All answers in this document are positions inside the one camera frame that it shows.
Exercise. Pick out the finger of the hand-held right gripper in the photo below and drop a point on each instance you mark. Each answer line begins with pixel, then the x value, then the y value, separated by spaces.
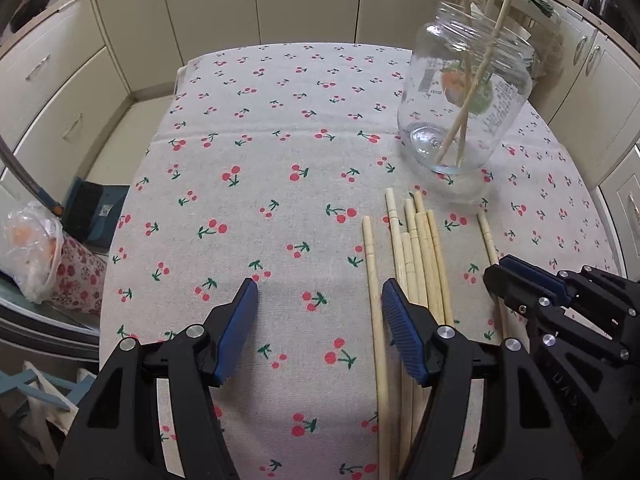
pixel 507 285
pixel 530 272

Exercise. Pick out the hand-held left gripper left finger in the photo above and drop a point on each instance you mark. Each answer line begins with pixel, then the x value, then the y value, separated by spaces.
pixel 237 330

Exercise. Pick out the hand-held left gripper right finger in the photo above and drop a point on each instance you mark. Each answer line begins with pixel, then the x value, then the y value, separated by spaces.
pixel 400 330

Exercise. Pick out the bunch of wooden chopsticks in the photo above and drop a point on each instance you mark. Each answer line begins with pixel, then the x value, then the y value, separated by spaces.
pixel 422 260

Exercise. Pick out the clear glass jar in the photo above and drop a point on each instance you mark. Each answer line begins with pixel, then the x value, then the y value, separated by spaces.
pixel 430 110

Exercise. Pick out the red floral bag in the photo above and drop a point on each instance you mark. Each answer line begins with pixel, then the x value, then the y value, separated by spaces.
pixel 80 275

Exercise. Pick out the cherry print tablecloth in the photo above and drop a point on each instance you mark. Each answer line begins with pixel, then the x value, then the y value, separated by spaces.
pixel 275 160

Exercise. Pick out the cream panelled base cabinet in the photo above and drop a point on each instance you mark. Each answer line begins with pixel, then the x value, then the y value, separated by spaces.
pixel 600 110

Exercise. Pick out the blue dustpan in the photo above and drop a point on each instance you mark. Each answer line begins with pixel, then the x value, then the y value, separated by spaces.
pixel 92 210

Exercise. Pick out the grey-blue wooden stool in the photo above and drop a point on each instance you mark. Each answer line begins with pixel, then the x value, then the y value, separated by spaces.
pixel 45 400

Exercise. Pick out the clear plastic bag of oranges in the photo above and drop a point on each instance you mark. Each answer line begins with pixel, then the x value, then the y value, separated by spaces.
pixel 30 250

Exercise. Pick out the cream drawer cabinet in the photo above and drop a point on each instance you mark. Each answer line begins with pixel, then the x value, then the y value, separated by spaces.
pixel 50 75

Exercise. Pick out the cream door base cabinet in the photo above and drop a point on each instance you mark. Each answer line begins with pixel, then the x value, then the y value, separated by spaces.
pixel 225 0

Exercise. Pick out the beige kitchen countertop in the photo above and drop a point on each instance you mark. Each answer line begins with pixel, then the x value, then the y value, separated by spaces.
pixel 65 4

